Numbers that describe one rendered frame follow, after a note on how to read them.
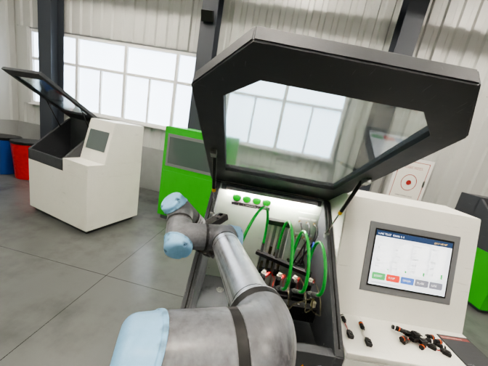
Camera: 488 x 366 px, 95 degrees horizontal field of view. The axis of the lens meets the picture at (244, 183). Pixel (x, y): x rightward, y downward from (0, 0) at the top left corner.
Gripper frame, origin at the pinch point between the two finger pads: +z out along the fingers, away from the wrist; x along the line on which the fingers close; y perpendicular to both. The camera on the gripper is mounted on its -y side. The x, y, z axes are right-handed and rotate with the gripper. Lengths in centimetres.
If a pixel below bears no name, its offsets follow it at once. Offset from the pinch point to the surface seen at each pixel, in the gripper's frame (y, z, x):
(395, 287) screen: -29, 64, 55
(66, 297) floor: 66, 60, -189
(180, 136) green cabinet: -173, 58, -243
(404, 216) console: -58, 43, 57
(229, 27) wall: -423, -17, -251
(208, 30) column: -369, -32, -258
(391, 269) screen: -35, 57, 53
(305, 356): 18, 43, 28
